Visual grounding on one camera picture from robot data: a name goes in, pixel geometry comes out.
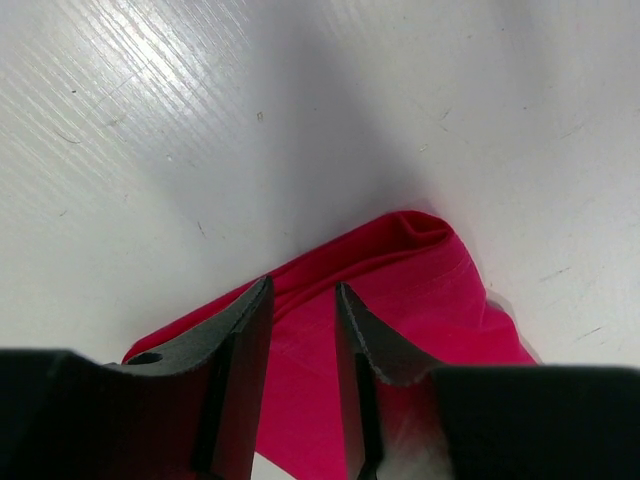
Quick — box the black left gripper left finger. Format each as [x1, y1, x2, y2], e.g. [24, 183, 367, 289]
[1, 278, 274, 479]

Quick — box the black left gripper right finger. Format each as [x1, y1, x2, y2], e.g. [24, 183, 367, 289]
[335, 283, 639, 479]

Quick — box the red t shirt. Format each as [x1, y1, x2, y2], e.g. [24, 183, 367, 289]
[119, 210, 541, 480]

